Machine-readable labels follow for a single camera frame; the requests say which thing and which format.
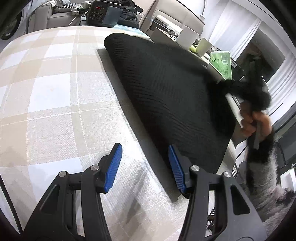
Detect grey sofa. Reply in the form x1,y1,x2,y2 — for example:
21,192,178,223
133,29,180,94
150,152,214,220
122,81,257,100
28,0,93,33

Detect person's right forearm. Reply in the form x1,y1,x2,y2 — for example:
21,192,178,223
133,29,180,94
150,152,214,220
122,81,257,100
244,128,296,232

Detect white paper towel roll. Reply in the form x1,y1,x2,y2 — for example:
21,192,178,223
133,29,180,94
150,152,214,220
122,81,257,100
178,26,200,49

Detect black knit sweater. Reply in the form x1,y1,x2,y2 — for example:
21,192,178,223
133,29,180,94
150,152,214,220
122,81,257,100
104,32,272,174

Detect dark pressure cooker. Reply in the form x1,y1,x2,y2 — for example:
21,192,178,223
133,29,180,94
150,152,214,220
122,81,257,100
87,0,122,28

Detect white washing machine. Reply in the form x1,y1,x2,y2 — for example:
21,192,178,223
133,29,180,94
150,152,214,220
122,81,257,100
0,7,26,41

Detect person's right hand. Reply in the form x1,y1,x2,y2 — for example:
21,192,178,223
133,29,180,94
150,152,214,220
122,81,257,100
240,101,272,142

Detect green packet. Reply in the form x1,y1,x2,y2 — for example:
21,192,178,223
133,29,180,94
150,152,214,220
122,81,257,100
209,51,233,80

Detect black box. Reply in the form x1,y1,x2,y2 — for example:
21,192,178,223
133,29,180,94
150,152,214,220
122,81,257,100
230,59,245,81

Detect houndstooth cushion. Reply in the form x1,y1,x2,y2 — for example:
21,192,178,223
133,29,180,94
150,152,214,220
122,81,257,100
54,2,74,10

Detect light grey jacket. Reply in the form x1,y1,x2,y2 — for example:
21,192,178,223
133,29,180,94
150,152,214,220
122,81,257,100
30,0,56,12

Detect beige leather sofa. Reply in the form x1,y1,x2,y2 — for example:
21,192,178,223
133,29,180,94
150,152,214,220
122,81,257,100
141,0,206,40

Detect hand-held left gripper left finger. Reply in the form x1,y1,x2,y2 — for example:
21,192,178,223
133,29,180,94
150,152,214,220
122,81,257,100
22,143,123,241

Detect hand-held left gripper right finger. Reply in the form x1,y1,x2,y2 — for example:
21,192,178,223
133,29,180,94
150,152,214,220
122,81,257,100
168,145,266,241

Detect white curtain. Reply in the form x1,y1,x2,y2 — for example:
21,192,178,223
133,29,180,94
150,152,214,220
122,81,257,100
207,0,293,114

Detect beige side table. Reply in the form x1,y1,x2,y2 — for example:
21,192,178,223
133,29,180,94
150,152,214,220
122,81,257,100
150,27,232,77

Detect grey crumpled cloth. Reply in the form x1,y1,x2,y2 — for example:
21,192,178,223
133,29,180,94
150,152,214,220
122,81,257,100
72,2,87,15

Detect cream cup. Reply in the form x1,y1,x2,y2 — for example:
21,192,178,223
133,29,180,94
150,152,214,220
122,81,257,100
195,38,212,56

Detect pile of black clothes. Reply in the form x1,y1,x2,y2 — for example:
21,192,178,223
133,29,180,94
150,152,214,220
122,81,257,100
118,0,144,29

